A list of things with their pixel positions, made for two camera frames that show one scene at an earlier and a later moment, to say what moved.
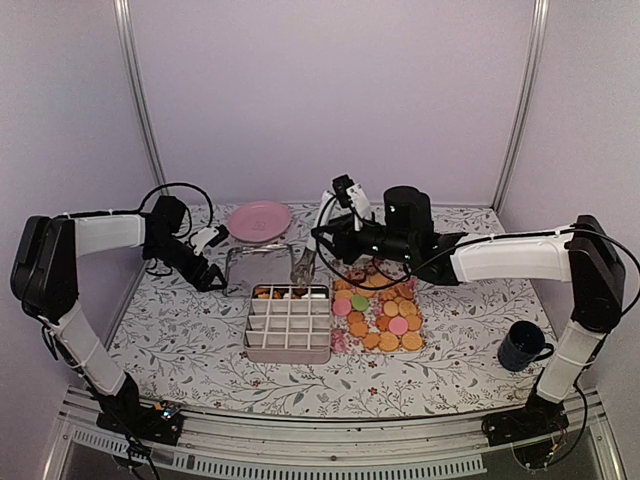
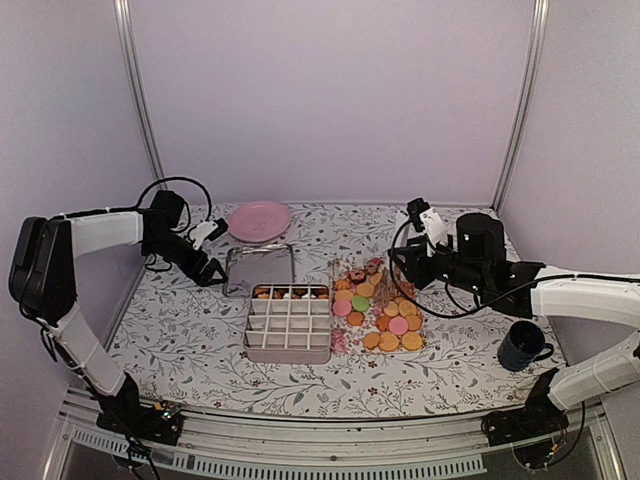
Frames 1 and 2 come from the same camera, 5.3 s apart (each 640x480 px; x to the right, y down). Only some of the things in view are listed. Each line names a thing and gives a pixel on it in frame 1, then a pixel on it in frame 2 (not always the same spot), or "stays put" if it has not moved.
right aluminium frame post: (540, 37) stays put
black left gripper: (203, 283) stays put
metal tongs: (305, 258) → (392, 270)
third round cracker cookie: (411, 341) stays put
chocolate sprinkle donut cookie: (357, 276) stays put
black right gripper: (340, 230) → (416, 260)
